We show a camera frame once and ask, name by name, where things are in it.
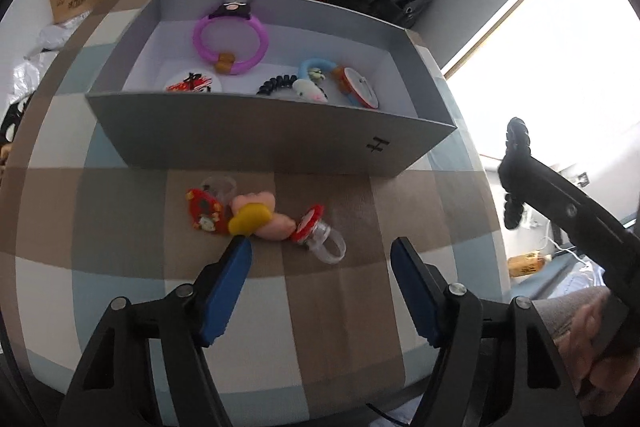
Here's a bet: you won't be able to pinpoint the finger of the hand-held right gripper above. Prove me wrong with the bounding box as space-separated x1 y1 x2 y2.
499 151 640 293

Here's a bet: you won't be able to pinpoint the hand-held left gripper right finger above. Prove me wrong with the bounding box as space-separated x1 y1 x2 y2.
390 237 586 427

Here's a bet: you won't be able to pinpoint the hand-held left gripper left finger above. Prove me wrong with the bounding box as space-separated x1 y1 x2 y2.
60 237 253 427

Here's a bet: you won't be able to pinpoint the yellow pink duck ring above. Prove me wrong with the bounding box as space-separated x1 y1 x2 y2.
229 192 297 242

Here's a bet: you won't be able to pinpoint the red figure toy ring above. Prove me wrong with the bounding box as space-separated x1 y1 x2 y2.
186 176 238 235

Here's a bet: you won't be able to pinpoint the red top clear ring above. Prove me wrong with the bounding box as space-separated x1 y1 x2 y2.
291 204 347 267

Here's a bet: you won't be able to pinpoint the grey cardboard box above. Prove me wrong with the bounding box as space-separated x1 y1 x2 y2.
85 0 460 178

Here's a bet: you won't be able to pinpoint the blue bracelet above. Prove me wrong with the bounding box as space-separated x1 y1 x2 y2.
298 58 346 82

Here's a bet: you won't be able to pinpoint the purple bracelet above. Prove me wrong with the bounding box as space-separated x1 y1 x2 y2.
193 2 270 78

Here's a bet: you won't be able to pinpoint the person's right hand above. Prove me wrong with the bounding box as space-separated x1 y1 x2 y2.
555 294 640 418

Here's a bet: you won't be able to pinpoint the grey cloth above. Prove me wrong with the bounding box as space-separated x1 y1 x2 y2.
532 287 608 343

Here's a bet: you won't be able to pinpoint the brown drink bottle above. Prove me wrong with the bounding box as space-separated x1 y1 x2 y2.
507 251 553 279

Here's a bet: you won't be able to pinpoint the black white sandals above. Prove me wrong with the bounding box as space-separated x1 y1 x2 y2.
0 92 36 142

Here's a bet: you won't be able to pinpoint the white plastic parcel bag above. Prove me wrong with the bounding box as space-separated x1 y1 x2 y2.
10 52 51 98

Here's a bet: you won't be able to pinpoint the grey plastic parcel bag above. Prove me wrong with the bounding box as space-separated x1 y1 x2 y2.
40 14 96 52

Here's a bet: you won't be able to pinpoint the white cable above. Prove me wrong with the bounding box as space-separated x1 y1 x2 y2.
537 237 591 268

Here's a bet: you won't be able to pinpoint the black cable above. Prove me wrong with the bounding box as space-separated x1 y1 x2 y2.
365 402 416 427

